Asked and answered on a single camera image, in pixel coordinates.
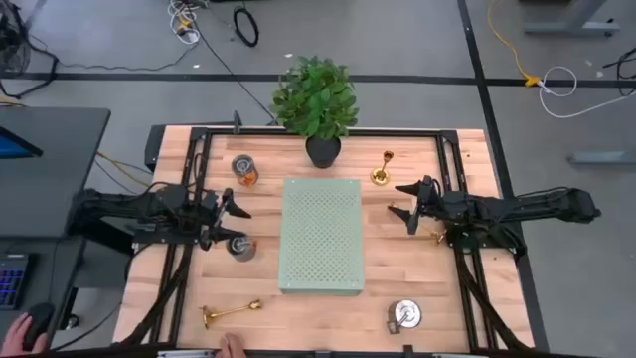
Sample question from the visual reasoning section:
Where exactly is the monitor with blue screen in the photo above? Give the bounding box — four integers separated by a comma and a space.
0, 125, 45, 161

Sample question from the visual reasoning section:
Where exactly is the grey metal cup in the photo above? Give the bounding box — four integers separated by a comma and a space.
226, 234, 259, 264

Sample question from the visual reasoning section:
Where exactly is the black keyboard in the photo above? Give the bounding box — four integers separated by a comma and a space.
0, 253, 31, 311

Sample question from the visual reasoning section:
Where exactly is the black aluminium table frame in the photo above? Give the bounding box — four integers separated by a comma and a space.
118, 123, 537, 358

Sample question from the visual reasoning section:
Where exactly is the black floor fan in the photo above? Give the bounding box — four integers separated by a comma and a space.
0, 0, 61, 100

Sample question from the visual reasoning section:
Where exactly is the silver round tin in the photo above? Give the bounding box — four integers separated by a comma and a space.
386, 298, 424, 336

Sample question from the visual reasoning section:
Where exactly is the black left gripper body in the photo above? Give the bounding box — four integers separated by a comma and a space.
191, 190, 228, 252

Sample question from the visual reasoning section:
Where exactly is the black computer mouse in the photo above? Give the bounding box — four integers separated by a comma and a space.
21, 301, 57, 352

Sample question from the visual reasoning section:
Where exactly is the black plant pot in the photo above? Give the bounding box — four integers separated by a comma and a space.
269, 55, 361, 170

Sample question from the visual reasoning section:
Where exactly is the thin black floor cable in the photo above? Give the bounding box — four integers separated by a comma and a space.
190, 18, 278, 124

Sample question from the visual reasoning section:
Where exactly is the grey table base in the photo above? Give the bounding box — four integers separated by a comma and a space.
523, 0, 622, 38
566, 148, 636, 167

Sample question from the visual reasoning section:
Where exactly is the glass candle holder orange label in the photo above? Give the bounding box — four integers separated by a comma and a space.
230, 153, 260, 189

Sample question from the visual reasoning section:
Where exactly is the yellow floor cable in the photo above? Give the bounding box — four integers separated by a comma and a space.
486, 0, 543, 89

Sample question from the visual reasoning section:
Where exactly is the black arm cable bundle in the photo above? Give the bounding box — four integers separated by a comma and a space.
452, 247, 534, 352
117, 242, 196, 348

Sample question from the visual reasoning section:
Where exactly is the black coiled cable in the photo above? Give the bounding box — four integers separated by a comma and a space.
232, 5, 261, 49

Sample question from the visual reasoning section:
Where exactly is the white floor cable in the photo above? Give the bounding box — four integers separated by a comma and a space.
538, 65, 636, 120

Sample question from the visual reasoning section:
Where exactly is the white cable bundle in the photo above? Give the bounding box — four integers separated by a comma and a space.
167, 0, 202, 47

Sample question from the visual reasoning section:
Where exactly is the green perforated metal shelf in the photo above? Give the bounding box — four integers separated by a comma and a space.
277, 177, 367, 297

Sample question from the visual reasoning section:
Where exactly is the dark grey desk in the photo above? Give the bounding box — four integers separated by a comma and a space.
0, 106, 112, 358

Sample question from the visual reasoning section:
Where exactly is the gold candlestick holder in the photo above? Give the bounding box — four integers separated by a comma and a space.
370, 150, 396, 188
389, 201, 447, 247
200, 298, 264, 331

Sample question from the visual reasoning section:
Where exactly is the person's hand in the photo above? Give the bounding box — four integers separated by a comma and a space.
0, 311, 51, 357
218, 332, 248, 358

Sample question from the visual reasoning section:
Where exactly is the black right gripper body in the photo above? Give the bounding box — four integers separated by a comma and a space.
415, 174, 452, 223

